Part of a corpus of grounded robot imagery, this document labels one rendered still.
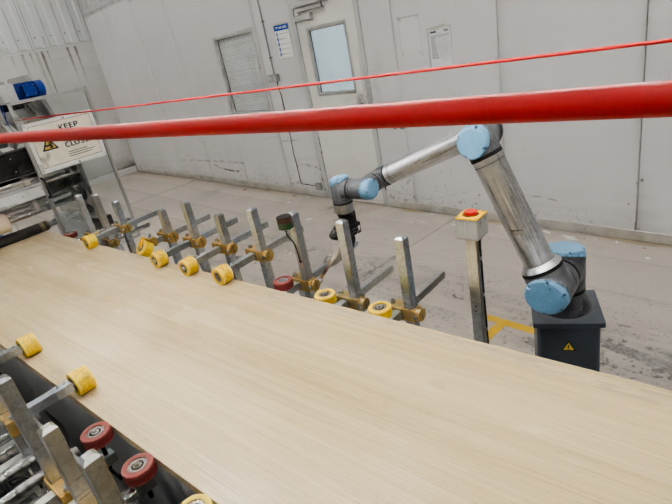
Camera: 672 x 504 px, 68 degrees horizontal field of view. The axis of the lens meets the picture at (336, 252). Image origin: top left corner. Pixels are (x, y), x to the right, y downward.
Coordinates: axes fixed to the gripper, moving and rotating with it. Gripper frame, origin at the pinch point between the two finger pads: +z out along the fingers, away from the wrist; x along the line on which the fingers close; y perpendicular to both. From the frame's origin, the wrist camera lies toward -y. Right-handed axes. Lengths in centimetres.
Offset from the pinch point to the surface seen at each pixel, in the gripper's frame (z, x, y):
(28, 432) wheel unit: -18, -11, -142
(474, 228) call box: -37, -83, -36
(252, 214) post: -32, 19, -34
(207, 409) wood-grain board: -7, -35, -107
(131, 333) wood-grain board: -7, 29, -95
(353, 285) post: -7.0, -30.4, -34.5
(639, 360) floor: 83, -106, 81
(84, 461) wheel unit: -33, -57, -143
